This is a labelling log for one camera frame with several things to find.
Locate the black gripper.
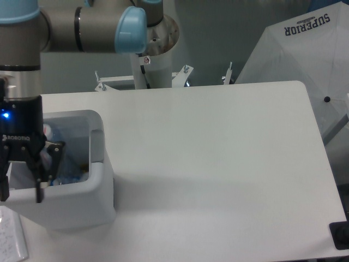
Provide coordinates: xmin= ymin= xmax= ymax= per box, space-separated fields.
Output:
xmin=1 ymin=96 xmax=65 ymax=203

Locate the crushed clear plastic bottle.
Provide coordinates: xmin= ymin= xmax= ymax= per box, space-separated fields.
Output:
xmin=43 ymin=123 xmax=89 ymax=186

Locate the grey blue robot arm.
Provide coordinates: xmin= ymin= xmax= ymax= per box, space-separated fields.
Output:
xmin=1 ymin=1 xmax=164 ymax=203

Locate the white plastic trash can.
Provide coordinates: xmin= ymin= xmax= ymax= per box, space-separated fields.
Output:
xmin=1 ymin=110 xmax=115 ymax=230

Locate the yellow blue snack wrapper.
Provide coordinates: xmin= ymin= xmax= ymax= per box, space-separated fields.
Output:
xmin=80 ymin=164 xmax=89 ymax=173

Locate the white notepad with writing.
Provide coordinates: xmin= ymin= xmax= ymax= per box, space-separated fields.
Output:
xmin=1 ymin=206 xmax=28 ymax=261

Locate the white superior umbrella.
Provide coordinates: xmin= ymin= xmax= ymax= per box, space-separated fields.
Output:
xmin=236 ymin=2 xmax=348 ymax=140

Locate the black device at edge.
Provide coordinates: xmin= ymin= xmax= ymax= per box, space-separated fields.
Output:
xmin=329 ymin=221 xmax=348 ymax=250

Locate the white metal mounting frame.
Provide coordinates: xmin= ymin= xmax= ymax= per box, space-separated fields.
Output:
xmin=94 ymin=62 xmax=234 ymax=92

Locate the black pedestal cable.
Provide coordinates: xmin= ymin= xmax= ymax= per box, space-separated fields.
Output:
xmin=137 ymin=54 xmax=152 ymax=90

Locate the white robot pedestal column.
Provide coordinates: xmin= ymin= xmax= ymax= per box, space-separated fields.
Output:
xmin=130 ymin=15 xmax=179 ymax=81

